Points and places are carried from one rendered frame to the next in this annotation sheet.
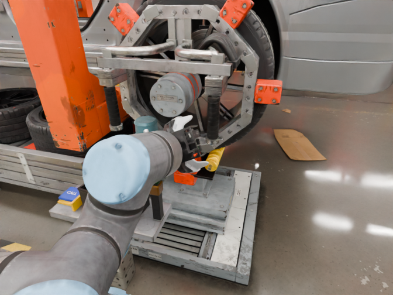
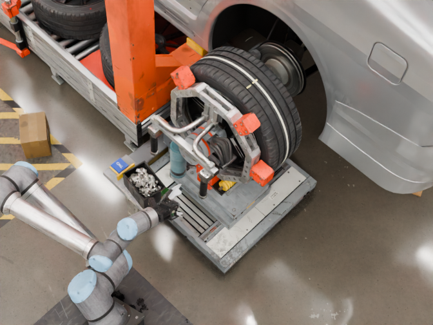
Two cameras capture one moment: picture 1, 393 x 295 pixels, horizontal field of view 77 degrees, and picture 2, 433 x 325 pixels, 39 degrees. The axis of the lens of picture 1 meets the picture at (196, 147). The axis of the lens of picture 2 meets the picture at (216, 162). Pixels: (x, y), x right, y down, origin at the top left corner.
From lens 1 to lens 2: 2.33 m
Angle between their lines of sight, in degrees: 32
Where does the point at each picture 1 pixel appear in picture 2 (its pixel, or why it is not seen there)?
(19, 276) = (96, 251)
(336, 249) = (318, 285)
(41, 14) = (127, 53)
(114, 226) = (122, 242)
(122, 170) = (127, 233)
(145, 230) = not seen: hidden behind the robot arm
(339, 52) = (368, 149)
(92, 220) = (116, 238)
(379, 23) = (396, 151)
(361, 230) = (358, 284)
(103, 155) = (123, 226)
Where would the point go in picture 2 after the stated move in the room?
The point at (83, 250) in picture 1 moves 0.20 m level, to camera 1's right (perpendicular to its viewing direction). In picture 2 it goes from (111, 249) to (151, 271)
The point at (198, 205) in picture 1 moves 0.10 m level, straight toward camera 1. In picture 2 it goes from (216, 199) to (207, 213)
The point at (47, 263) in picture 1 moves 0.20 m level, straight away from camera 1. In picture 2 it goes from (102, 250) to (95, 209)
